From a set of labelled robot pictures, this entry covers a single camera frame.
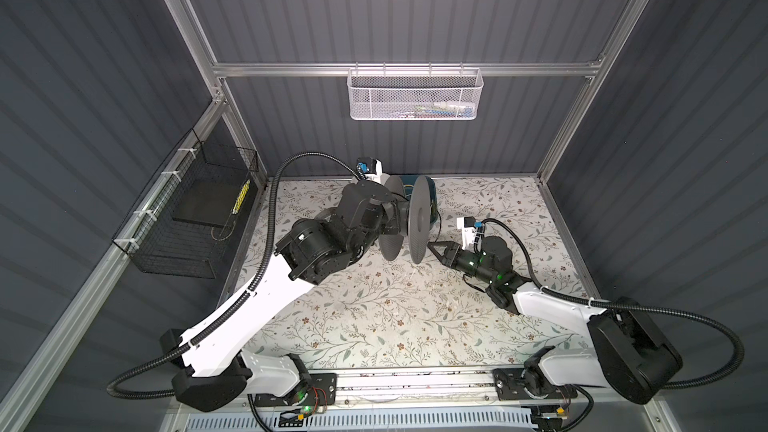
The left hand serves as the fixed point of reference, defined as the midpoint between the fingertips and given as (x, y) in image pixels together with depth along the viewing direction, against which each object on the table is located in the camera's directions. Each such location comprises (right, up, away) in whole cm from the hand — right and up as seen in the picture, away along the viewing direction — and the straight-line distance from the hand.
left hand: (393, 200), depth 62 cm
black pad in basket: (-46, 0, +11) cm, 47 cm away
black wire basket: (-51, -5, +10) cm, 52 cm away
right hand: (+10, -13, +18) cm, 25 cm away
